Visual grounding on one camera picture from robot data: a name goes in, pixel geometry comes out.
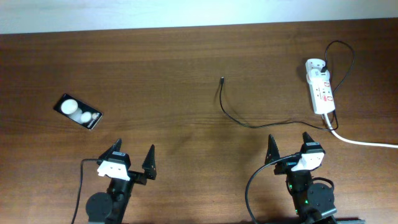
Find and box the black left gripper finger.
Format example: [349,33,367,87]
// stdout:
[142,144,157,180]
[98,138,122,160]

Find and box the black USB charging cable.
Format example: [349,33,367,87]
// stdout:
[219,40,356,131]

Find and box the black smartphone with bubble wallpaper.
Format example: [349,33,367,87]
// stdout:
[53,93,103,130]

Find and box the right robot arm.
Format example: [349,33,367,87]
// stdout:
[265,132,337,223]

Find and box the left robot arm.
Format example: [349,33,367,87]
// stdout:
[85,139,157,224]

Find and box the white USB charger adapter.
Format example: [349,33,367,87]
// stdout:
[305,58,330,80]

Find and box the white power strip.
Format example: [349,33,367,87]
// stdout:
[307,69,335,114]

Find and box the black right camera cable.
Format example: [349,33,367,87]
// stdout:
[244,154,301,224]

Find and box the black camera cable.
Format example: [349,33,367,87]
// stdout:
[244,154,301,224]
[71,158,103,224]

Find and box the white power strip cord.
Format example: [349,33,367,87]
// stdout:
[323,113,398,149]

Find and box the black left camera cable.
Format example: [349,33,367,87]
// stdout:
[71,158,103,224]

